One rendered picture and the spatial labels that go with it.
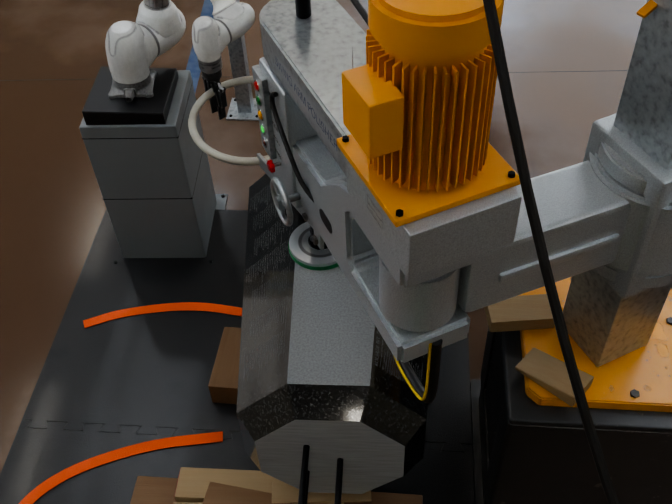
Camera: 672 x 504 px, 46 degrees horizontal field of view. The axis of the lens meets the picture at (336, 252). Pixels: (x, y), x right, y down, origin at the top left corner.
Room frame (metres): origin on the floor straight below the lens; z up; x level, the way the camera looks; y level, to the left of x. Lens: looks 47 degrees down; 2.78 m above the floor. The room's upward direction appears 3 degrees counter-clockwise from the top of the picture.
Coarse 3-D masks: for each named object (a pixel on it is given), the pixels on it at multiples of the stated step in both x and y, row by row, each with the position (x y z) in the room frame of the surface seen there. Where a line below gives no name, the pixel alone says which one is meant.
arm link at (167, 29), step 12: (144, 0) 2.94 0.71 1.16; (156, 0) 2.92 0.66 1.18; (168, 0) 2.95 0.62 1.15; (144, 12) 2.92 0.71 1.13; (156, 12) 2.91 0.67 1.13; (168, 12) 2.92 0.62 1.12; (180, 12) 3.03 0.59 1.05; (144, 24) 2.90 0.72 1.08; (156, 24) 2.89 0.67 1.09; (168, 24) 2.91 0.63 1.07; (180, 24) 2.97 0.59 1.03; (156, 36) 2.87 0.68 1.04; (168, 36) 2.90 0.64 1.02; (180, 36) 2.97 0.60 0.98; (168, 48) 2.91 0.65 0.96
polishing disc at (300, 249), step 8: (304, 224) 1.94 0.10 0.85; (296, 232) 1.90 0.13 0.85; (304, 232) 1.90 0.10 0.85; (296, 240) 1.87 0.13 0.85; (304, 240) 1.86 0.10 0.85; (296, 248) 1.83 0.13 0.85; (304, 248) 1.83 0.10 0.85; (312, 248) 1.83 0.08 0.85; (296, 256) 1.79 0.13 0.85; (304, 256) 1.79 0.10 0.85; (312, 256) 1.79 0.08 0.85; (320, 256) 1.79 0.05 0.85; (328, 256) 1.79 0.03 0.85; (312, 264) 1.76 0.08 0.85; (320, 264) 1.75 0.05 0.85; (328, 264) 1.75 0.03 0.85
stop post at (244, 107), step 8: (240, 40) 3.71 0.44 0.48; (232, 48) 3.72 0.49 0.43; (240, 48) 3.71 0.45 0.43; (232, 56) 3.72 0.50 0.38; (240, 56) 3.71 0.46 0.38; (232, 64) 3.72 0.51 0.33; (240, 64) 3.71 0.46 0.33; (232, 72) 3.72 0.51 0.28; (240, 72) 3.71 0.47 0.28; (248, 72) 3.76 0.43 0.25; (240, 88) 3.72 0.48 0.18; (248, 88) 3.71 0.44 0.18; (240, 96) 3.72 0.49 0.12; (248, 96) 3.71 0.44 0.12; (232, 104) 3.80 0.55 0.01; (240, 104) 3.72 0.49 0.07; (248, 104) 3.71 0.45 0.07; (256, 104) 3.79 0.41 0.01; (232, 112) 3.72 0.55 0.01; (240, 112) 3.72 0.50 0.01; (248, 112) 3.71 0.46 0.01; (256, 112) 3.71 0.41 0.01; (248, 120) 3.65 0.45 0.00; (256, 120) 3.65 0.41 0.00
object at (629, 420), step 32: (512, 352) 1.44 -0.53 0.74; (480, 384) 1.80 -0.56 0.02; (512, 384) 1.32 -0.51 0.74; (480, 416) 1.63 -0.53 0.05; (512, 416) 1.21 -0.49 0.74; (544, 416) 1.21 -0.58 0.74; (576, 416) 1.20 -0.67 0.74; (608, 416) 1.20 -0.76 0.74; (640, 416) 1.19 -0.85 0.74; (480, 448) 1.51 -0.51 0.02; (512, 448) 1.20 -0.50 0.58; (544, 448) 1.19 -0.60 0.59; (576, 448) 1.18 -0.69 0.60; (608, 448) 1.16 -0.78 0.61; (640, 448) 1.15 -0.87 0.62; (480, 480) 1.38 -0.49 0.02; (512, 480) 1.19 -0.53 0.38; (544, 480) 1.18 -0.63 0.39; (576, 480) 1.17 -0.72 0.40; (640, 480) 1.15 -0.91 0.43
